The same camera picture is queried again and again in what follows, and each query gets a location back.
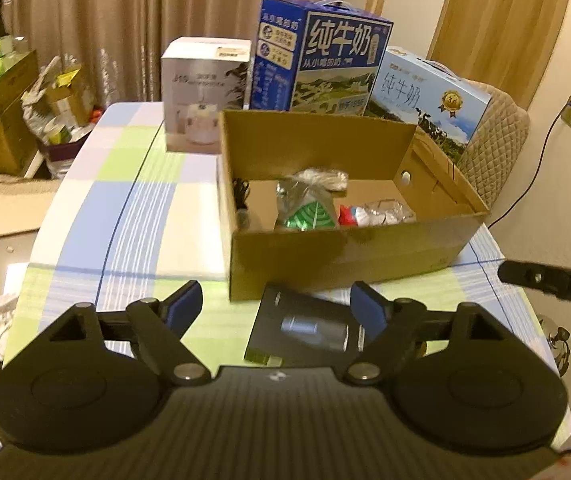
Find white appliance box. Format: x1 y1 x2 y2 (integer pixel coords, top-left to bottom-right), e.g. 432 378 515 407
160 36 252 153

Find small open cardboard box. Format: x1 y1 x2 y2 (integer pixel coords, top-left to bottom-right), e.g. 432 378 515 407
46 67 94 127

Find tall blue milk carton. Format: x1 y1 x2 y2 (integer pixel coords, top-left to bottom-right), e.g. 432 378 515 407
250 0 395 117

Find clear plastic bag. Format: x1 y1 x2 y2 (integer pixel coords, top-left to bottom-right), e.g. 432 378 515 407
20 57 97 147

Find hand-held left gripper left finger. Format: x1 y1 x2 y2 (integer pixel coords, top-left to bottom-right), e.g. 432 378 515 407
46 280 211 387

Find clear bag of white beads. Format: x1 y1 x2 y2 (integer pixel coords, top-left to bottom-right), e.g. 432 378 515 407
360 199 416 226

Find beige quilted chair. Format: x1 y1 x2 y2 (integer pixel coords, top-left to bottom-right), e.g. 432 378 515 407
458 79 531 226

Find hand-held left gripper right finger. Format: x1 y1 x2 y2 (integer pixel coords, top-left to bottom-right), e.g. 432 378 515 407
345 280 509 387

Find beige curtain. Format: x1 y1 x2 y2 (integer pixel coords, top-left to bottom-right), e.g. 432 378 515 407
0 0 351 106

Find large cardboard storage box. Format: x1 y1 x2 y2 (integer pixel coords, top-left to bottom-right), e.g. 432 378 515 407
0 50 41 176

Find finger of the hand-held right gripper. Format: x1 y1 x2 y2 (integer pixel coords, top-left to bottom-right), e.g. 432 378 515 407
497 259 571 311

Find silver green foil bag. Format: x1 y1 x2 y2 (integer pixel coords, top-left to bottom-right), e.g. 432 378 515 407
274 167 349 232

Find black power cable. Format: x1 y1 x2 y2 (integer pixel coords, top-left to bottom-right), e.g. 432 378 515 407
488 110 566 226

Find black product box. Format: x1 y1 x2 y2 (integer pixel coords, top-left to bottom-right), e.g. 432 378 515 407
243 284 366 368

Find checked tablecloth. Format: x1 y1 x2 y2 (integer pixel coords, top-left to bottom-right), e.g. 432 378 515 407
0 101 571 461

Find light blue milk carton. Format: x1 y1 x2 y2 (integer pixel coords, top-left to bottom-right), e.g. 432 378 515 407
365 46 493 163

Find brown cardboard box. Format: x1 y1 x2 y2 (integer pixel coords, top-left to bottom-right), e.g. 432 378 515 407
217 109 491 303

